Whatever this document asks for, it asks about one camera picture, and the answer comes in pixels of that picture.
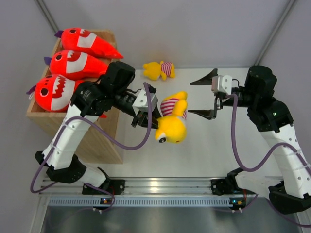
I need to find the yellow bear plush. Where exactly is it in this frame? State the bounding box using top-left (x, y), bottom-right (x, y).
top-left (142, 61), bottom-right (175, 81)
top-left (155, 91), bottom-right (188, 144)

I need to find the red shark plush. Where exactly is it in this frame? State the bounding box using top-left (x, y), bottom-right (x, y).
top-left (54, 28), bottom-right (124, 59)
top-left (44, 50), bottom-right (108, 81)
top-left (27, 74), bottom-right (94, 119)

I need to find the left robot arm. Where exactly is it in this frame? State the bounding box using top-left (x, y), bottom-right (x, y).
top-left (30, 61), bottom-right (160, 194)

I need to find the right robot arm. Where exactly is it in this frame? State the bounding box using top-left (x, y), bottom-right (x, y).
top-left (193, 65), bottom-right (311, 215)

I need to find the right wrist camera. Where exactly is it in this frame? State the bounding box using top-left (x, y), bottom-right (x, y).
top-left (211, 75), bottom-right (232, 95)

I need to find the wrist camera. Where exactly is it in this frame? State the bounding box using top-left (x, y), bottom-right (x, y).
top-left (211, 75), bottom-right (232, 95)
top-left (132, 89), bottom-right (158, 116)

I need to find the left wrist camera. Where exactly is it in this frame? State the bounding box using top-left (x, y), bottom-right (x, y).
top-left (132, 89), bottom-right (158, 116)

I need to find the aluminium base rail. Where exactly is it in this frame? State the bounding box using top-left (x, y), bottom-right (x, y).
top-left (38, 176), bottom-right (285, 195)

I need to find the right aluminium corner post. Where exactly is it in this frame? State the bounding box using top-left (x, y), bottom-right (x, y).
top-left (253, 0), bottom-right (298, 66)

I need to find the aluminium corner post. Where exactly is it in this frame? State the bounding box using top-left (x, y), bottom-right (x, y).
top-left (253, 0), bottom-right (298, 66)
top-left (35, 0), bottom-right (59, 34)

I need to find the grey slotted cable duct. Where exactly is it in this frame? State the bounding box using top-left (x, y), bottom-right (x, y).
top-left (49, 197), bottom-right (238, 207)

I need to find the left aluminium corner post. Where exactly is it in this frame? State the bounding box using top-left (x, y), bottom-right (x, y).
top-left (35, 0), bottom-right (59, 34)

